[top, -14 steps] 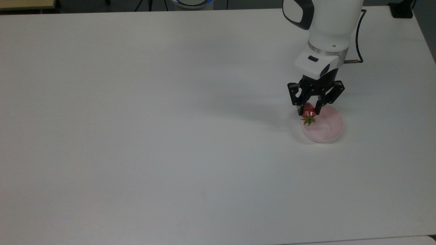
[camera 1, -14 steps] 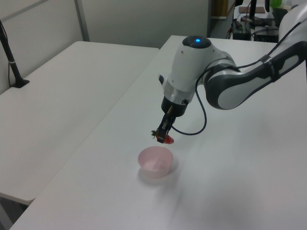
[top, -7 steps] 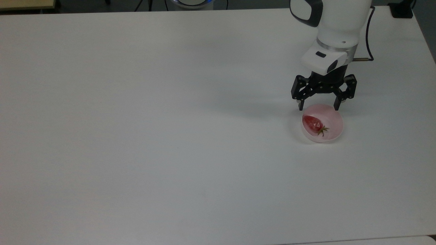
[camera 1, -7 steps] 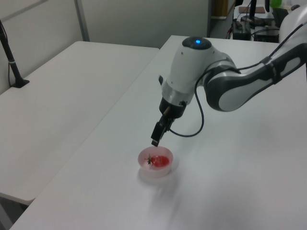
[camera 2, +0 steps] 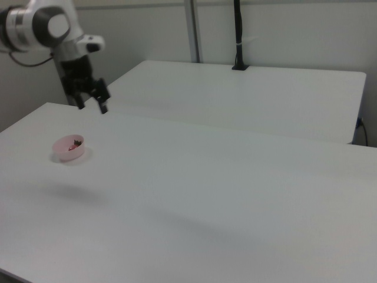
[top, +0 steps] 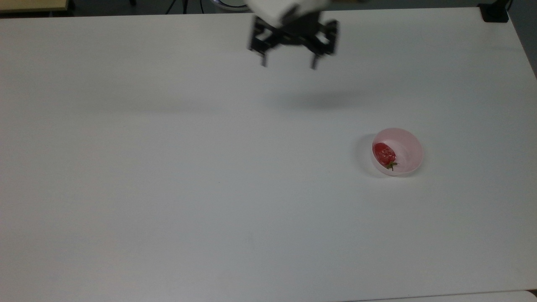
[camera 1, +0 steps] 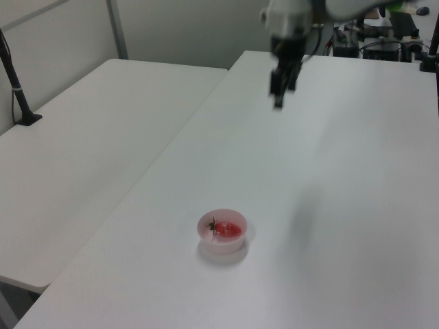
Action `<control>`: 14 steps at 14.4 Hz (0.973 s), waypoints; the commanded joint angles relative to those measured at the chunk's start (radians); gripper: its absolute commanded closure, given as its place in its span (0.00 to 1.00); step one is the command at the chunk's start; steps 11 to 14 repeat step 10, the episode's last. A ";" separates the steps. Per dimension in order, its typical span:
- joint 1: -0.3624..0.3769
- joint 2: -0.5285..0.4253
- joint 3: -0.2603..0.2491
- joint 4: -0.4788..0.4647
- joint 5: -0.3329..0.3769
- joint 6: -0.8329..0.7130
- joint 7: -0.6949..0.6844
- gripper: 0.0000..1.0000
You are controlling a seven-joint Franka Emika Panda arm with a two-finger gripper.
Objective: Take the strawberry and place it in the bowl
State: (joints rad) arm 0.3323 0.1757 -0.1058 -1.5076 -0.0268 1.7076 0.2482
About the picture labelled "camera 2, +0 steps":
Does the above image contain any black power cable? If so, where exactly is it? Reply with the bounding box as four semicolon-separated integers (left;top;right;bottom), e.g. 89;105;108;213
355;117;369;146

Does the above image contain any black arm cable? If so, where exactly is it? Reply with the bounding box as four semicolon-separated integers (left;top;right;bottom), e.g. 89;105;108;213
8;51;56;67

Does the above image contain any pink plastic bowl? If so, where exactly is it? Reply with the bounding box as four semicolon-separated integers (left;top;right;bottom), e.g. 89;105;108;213
52;134;87;163

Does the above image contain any grey partition post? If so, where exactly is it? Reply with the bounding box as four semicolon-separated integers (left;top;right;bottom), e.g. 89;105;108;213
183;0;204;64

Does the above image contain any white side table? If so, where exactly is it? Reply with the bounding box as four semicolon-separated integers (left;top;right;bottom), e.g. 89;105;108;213
104;60;367;145

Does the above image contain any black camera pole with base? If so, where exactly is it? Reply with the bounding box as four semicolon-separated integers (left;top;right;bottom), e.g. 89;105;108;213
231;0;250;71

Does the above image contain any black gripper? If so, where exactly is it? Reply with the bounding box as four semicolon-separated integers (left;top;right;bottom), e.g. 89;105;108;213
59;55;112;115

